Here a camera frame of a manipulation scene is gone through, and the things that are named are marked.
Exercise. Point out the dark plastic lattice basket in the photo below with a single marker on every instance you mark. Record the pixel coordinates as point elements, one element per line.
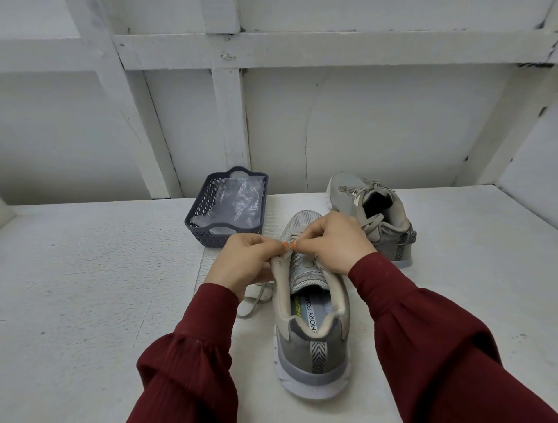
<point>202,225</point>

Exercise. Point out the person's right forearm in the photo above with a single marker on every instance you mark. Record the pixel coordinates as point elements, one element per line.
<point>453,349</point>

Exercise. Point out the person's left hand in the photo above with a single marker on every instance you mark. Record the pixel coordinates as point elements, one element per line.
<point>237,261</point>

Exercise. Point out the grey shoelace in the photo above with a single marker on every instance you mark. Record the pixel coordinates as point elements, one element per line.
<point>253,296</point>
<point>359,189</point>

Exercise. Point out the clear plastic bag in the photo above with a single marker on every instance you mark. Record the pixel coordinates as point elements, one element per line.
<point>234,202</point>

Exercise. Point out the grey mesh shoe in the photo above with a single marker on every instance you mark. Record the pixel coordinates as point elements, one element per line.
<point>312,344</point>
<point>384,218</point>

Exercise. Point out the person's right hand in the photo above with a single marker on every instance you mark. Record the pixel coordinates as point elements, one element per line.
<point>340,242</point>

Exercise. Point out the person's left forearm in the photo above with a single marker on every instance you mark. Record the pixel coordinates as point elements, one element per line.
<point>187,366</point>

